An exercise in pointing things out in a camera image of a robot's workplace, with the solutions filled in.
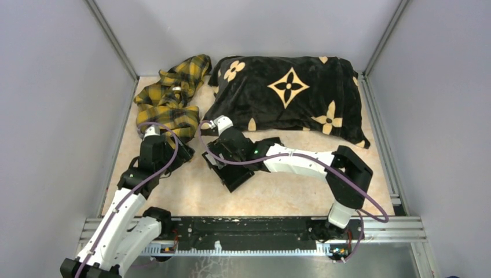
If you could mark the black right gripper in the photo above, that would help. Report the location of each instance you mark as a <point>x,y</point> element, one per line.
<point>218,146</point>

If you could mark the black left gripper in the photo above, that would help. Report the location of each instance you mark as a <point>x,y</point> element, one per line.
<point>185,153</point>

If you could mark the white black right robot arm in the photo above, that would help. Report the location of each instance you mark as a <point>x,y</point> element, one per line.
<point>346,174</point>

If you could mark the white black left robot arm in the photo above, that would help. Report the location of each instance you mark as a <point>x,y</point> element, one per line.
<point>116,243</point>

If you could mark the black plastic card tray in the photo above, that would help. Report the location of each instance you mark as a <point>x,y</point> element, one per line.
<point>231,176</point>

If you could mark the yellow plaid cloth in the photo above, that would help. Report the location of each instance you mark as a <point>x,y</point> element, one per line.
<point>168,100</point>

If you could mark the black floral pillow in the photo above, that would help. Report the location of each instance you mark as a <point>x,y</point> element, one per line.
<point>289,93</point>

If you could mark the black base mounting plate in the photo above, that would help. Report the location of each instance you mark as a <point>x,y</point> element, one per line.
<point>258,233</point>

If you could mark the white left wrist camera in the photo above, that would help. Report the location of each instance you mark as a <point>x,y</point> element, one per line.
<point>152,130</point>

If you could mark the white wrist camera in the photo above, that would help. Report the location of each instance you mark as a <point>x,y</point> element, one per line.
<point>152,130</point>
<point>220,124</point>

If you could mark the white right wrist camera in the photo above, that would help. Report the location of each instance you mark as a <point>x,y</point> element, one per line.
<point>220,124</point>

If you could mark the aluminium front frame rail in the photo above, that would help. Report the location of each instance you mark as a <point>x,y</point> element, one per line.
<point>396,230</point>

